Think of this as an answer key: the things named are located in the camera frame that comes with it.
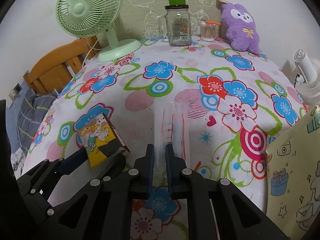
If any yellow cartoon tissue pack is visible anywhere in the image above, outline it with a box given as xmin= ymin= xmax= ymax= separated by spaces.
xmin=78 ymin=113 xmax=130 ymax=168

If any grey plaid pillow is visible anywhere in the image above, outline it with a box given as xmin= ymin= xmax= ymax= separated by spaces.
xmin=14 ymin=87 xmax=58 ymax=152

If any yellow cartoon storage box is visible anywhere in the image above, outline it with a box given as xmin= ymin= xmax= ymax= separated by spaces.
xmin=266 ymin=106 xmax=319 ymax=239

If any floral tablecloth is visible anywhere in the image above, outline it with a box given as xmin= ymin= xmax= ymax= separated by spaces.
xmin=23 ymin=37 xmax=308 ymax=239

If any glass mason jar mug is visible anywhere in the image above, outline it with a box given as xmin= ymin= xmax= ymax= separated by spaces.
xmin=158 ymin=4 xmax=192 ymax=47

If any white standing fan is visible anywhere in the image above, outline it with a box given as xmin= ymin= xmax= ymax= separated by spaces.
xmin=293 ymin=49 xmax=320 ymax=106

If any green desk fan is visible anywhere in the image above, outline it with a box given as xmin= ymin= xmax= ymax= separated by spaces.
xmin=56 ymin=0 xmax=141 ymax=62

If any toothpick jar orange lid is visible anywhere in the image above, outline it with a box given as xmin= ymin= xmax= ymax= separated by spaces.
xmin=200 ymin=20 xmax=221 ymax=42

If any purple plush bunny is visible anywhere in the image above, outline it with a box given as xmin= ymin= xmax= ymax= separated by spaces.
xmin=218 ymin=0 xmax=260 ymax=55

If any white fan power cord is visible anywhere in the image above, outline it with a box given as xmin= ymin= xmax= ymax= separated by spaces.
xmin=81 ymin=37 xmax=103 ymax=65

